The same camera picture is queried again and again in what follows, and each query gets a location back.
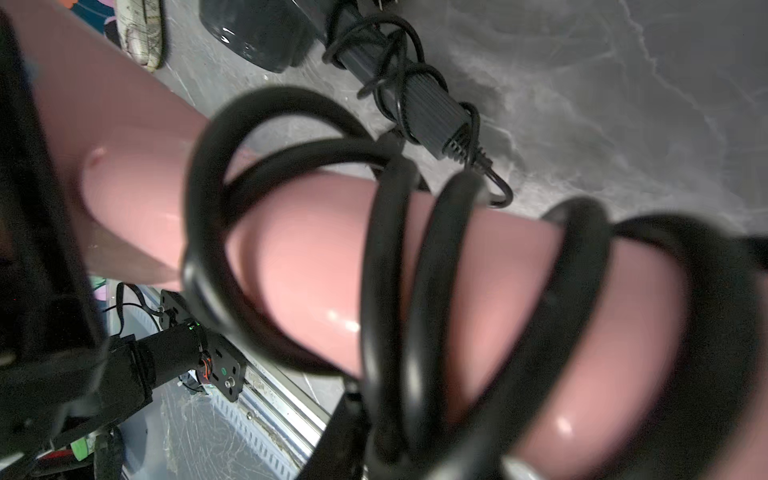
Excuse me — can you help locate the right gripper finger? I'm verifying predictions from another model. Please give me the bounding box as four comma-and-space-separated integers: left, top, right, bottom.
296, 392, 369, 480

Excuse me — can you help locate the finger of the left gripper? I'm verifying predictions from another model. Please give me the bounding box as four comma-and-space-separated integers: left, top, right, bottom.
1, 14, 107, 369

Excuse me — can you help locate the pink hair dryer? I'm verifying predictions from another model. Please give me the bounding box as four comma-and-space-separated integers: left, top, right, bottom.
0, 0, 768, 480

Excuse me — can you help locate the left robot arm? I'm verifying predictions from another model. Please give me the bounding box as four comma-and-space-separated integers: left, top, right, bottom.
1, 17, 203, 479

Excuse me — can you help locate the white slotted vent strip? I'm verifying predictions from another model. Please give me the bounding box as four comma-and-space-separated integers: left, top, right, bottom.
206, 387, 302, 479

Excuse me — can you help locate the rolled beige cloth bundle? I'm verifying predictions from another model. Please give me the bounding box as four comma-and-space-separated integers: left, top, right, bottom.
114, 0, 164, 72

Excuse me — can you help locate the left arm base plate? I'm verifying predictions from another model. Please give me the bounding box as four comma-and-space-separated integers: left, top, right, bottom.
159, 290, 247, 403

